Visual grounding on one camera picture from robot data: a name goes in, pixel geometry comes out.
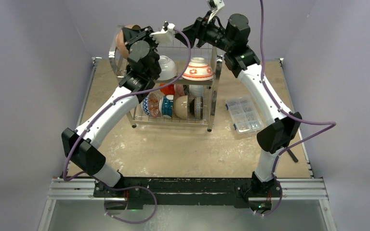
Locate black hex key tool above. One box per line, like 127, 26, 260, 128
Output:
287, 150, 299, 163

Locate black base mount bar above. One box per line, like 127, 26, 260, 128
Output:
93, 177, 282, 211

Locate red floral pattern bowl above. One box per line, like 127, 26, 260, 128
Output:
182, 57, 213, 81

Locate red geometric pattern bowl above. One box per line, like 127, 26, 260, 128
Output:
142, 93, 159, 118

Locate clear plastic screw box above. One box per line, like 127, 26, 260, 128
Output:
225, 95, 264, 134

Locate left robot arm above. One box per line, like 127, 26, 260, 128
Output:
61, 26, 161, 197

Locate plain white bowl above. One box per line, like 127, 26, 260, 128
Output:
158, 55, 177, 81

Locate brown-rimmed white bowl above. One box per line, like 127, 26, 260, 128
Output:
115, 25, 141, 59

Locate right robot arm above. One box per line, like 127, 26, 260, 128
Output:
175, 13, 302, 196

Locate beige speckled bowl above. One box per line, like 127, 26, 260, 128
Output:
174, 95, 189, 119

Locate steel two-tier dish rack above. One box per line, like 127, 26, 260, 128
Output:
126, 45, 222, 132

